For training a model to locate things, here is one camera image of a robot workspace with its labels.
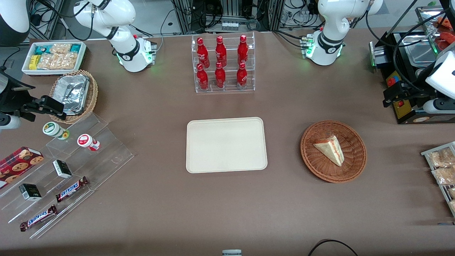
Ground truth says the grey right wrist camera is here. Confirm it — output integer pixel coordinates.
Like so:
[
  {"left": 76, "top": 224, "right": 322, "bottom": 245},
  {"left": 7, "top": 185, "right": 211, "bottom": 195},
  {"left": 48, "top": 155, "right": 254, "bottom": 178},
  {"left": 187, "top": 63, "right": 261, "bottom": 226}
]
[{"left": 0, "top": 114, "right": 22, "bottom": 130}]

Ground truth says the black looped cable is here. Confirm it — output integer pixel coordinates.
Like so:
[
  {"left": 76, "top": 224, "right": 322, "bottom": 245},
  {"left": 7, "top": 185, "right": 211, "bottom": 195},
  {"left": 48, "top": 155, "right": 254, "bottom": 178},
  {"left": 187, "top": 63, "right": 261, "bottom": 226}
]
[{"left": 307, "top": 239, "right": 360, "bottom": 256}]

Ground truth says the clear acrylic stepped shelf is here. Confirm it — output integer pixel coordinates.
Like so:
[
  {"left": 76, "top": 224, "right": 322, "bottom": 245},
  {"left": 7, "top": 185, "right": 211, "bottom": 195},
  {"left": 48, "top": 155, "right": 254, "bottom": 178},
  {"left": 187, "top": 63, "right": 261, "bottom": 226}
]
[{"left": 0, "top": 113, "right": 135, "bottom": 240}]

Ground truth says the red cookie box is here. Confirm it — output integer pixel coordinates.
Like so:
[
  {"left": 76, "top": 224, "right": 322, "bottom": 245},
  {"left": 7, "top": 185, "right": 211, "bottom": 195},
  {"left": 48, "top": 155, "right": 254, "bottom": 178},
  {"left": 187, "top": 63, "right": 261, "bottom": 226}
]
[{"left": 0, "top": 146, "right": 45, "bottom": 189}]

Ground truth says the triangular sandwich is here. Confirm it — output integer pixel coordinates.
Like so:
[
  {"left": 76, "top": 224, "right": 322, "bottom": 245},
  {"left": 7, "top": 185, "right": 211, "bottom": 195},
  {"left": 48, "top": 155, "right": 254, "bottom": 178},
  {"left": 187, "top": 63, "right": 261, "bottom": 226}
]
[{"left": 313, "top": 135, "right": 345, "bottom": 167}]

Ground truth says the brown Snickers bar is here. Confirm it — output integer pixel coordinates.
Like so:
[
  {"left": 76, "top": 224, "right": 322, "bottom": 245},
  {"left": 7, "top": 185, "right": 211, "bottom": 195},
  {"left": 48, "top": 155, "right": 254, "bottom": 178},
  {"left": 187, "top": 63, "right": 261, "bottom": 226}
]
[
  {"left": 20, "top": 205, "right": 58, "bottom": 232},
  {"left": 55, "top": 176, "right": 90, "bottom": 203}
]

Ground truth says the light tan wicker basket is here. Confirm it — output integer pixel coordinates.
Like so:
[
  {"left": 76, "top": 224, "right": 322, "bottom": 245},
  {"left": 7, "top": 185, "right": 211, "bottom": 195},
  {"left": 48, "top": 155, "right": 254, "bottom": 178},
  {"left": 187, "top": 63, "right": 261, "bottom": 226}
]
[{"left": 49, "top": 70, "right": 98, "bottom": 124}]

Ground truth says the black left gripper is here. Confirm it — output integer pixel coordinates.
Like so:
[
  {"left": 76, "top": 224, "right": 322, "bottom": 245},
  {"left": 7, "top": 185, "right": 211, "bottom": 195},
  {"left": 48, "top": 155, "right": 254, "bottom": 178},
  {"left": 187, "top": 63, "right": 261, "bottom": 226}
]
[{"left": 383, "top": 81, "right": 433, "bottom": 108}]

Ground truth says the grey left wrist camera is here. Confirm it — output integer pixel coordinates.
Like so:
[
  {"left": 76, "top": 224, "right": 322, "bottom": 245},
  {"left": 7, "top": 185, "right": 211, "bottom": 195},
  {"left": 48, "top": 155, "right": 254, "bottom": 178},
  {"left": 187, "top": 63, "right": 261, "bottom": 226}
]
[{"left": 423, "top": 98, "right": 455, "bottom": 114}]

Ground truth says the large clear cracker bag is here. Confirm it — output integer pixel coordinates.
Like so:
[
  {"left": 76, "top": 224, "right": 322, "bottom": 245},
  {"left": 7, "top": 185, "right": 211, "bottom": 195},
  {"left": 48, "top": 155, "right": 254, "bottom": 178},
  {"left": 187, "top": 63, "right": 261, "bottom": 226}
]
[{"left": 37, "top": 52, "right": 79, "bottom": 70}]

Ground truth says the aluminium foil container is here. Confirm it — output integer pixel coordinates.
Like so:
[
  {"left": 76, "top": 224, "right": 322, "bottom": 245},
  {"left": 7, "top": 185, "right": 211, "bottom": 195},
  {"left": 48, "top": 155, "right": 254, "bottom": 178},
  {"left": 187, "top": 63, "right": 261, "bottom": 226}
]
[{"left": 54, "top": 74, "right": 90, "bottom": 116}]

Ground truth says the red lid yogurt cup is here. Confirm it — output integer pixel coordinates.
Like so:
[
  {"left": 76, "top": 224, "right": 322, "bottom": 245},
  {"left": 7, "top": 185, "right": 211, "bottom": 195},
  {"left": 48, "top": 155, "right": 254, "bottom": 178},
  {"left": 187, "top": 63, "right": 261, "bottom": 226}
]
[{"left": 77, "top": 134, "right": 101, "bottom": 152}]

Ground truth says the white rectangular snack bin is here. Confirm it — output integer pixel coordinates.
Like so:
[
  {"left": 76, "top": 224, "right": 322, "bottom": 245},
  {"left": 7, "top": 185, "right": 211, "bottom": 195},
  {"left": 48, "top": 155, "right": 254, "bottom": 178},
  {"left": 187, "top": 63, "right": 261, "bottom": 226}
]
[{"left": 22, "top": 41, "right": 87, "bottom": 76}]

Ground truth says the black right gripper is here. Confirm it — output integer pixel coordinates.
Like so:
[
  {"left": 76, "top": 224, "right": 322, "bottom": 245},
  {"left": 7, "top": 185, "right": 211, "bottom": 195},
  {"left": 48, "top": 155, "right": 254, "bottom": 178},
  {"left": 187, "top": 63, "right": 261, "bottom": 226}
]
[{"left": 0, "top": 88, "right": 67, "bottom": 122}]

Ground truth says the small clear cracker bag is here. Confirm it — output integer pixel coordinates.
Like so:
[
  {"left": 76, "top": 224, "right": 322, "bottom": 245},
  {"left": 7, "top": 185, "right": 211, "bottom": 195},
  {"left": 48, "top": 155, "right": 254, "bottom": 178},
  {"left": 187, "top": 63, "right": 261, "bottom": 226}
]
[{"left": 50, "top": 43, "right": 72, "bottom": 55}]

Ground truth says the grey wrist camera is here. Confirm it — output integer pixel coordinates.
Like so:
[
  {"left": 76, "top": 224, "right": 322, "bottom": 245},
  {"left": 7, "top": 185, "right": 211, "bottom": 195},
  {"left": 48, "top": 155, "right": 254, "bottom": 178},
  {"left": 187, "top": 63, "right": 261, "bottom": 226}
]
[
  {"left": 0, "top": 114, "right": 22, "bottom": 130},
  {"left": 423, "top": 98, "right": 455, "bottom": 114}
]

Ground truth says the grey wire tray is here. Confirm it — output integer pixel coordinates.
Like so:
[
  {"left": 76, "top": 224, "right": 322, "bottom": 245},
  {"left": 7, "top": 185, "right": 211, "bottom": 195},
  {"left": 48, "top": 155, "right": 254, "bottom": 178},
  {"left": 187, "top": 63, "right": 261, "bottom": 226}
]
[{"left": 421, "top": 141, "right": 455, "bottom": 218}]

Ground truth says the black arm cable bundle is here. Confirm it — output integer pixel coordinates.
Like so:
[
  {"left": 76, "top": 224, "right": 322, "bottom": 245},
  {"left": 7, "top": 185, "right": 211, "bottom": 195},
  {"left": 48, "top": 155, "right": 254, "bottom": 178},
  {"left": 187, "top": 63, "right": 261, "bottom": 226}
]
[{"left": 365, "top": 0, "right": 455, "bottom": 94}]

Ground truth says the red cola bottle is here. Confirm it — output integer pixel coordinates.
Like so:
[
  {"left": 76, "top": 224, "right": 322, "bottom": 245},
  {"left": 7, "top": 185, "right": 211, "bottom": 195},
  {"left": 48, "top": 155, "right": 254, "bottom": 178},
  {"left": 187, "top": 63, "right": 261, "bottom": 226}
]
[
  {"left": 237, "top": 34, "right": 249, "bottom": 66},
  {"left": 215, "top": 36, "right": 228, "bottom": 67},
  {"left": 214, "top": 62, "right": 227, "bottom": 89},
  {"left": 196, "top": 37, "right": 210, "bottom": 69},
  {"left": 236, "top": 62, "right": 248, "bottom": 90},
  {"left": 196, "top": 63, "right": 209, "bottom": 90}
]

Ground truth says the cream rectangular plastic tray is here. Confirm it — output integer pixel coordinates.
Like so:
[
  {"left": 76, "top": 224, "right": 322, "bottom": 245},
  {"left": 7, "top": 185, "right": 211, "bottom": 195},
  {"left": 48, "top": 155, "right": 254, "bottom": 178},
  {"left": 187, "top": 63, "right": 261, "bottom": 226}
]
[{"left": 186, "top": 117, "right": 268, "bottom": 174}]

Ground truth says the clear acrylic bottle rack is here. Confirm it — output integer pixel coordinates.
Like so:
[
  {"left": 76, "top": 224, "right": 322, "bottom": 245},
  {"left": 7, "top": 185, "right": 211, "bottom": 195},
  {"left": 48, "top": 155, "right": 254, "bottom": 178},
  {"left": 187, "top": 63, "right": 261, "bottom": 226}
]
[{"left": 191, "top": 32, "right": 256, "bottom": 94}]

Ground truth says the aluminium frame rack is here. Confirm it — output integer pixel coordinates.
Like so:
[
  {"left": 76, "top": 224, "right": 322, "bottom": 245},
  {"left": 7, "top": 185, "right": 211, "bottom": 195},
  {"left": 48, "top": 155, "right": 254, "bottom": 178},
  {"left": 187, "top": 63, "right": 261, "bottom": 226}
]
[{"left": 172, "top": 0, "right": 285, "bottom": 34}]

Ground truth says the steel display rack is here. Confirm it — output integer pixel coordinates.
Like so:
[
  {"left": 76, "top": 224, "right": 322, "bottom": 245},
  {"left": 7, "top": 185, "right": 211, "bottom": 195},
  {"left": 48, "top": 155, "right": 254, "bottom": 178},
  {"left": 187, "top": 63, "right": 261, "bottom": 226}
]
[{"left": 415, "top": 5, "right": 455, "bottom": 54}]

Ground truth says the brown round wicker basket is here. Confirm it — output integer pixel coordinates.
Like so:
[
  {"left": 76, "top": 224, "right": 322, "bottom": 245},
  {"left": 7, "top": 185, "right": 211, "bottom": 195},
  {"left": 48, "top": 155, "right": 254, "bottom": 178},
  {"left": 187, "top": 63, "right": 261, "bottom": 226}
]
[{"left": 300, "top": 120, "right": 367, "bottom": 183}]

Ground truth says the small black carton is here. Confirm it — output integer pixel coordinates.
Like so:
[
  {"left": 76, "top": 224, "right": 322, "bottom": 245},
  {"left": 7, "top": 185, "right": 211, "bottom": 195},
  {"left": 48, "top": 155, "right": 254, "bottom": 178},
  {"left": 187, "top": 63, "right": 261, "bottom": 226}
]
[
  {"left": 53, "top": 160, "right": 73, "bottom": 179},
  {"left": 18, "top": 183, "right": 42, "bottom": 202}
]

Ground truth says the black countertop food warmer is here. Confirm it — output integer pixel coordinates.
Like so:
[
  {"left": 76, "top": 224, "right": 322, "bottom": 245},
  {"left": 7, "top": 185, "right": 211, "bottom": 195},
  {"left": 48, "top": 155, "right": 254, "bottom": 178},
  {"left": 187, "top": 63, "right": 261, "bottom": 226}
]
[{"left": 369, "top": 30, "right": 455, "bottom": 125}]

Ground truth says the green lid yogurt cup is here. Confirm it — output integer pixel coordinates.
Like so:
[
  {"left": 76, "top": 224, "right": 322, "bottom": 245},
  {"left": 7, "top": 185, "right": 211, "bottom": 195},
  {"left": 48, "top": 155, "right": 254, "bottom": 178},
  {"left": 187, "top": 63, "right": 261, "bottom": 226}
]
[{"left": 43, "top": 122, "right": 70, "bottom": 140}]

